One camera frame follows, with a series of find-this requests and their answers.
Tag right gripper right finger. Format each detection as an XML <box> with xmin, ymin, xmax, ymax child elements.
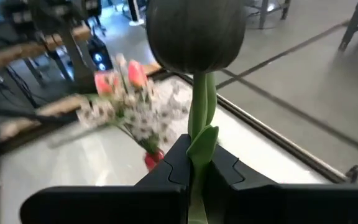
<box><xmin>204</xmin><ymin>144</ymin><xmax>358</xmax><ymax>224</ymax></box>

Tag red glass vase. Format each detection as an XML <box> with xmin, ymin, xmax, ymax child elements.
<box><xmin>144</xmin><ymin>148</ymin><xmax>167</xmax><ymax>173</ymax></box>

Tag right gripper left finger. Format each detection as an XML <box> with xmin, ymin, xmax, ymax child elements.
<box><xmin>19</xmin><ymin>133</ymin><xmax>194</xmax><ymax>224</ymax></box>

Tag dark stool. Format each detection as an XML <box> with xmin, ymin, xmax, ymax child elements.
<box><xmin>337</xmin><ymin>0</ymin><xmax>358</xmax><ymax>53</ymax></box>

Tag white artificial flower bunch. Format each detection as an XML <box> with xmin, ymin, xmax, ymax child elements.
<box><xmin>75</xmin><ymin>98</ymin><xmax>121</xmax><ymax>129</ymax></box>
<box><xmin>116</xmin><ymin>74</ymin><xmax>195</xmax><ymax>155</ymax></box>

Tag black artificial tulip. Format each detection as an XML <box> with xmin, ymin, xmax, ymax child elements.
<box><xmin>145</xmin><ymin>0</ymin><xmax>247</xmax><ymax>224</ymax></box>

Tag glossy white table sheet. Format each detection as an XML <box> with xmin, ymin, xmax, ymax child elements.
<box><xmin>0</xmin><ymin>74</ymin><xmax>338</xmax><ymax>224</ymax></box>

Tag wooden background table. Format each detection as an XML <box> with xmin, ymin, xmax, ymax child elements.
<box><xmin>0</xmin><ymin>24</ymin><xmax>93</xmax><ymax>70</ymax></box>

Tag pink artificial tulip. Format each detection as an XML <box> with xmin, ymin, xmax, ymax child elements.
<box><xmin>93</xmin><ymin>70</ymin><xmax>121</xmax><ymax>96</ymax></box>
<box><xmin>127</xmin><ymin>59</ymin><xmax>148</xmax><ymax>90</ymax></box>

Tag metal table legs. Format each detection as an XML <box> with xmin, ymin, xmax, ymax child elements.
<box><xmin>246</xmin><ymin>0</ymin><xmax>293</xmax><ymax>30</ymax></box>

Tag black device blue lights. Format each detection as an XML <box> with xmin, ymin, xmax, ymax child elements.
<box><xmin>87</xmin><ymin>36</ymin><xmax>115</xmax><ymax>73</ymax></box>

